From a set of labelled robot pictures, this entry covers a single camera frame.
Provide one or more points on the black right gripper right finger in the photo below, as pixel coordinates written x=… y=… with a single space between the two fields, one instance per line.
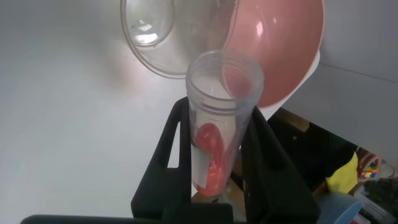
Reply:
x=270 y=186

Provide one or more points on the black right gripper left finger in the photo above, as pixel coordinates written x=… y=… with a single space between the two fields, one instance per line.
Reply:
x=168 y=186

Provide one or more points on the test tube with red pigment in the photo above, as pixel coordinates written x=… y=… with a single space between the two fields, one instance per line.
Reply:
x=214 y=155

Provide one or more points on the dark furniture beside table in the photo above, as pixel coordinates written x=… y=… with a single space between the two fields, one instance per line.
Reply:
x=311 y=149

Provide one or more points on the blue plastic item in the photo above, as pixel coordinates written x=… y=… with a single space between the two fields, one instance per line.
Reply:
x=335 y=208

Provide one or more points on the yellow cloth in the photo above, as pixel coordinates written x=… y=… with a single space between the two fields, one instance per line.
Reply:
x=345 y=177

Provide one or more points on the colourful block toy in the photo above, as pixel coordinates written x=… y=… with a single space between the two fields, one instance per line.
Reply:
x=370 y=172

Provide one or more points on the clear plastic measuring cup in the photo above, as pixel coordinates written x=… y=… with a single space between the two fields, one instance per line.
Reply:
x=174 y=46

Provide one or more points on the pink bowl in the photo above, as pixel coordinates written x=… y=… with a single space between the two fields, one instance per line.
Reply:
x=280 y=46

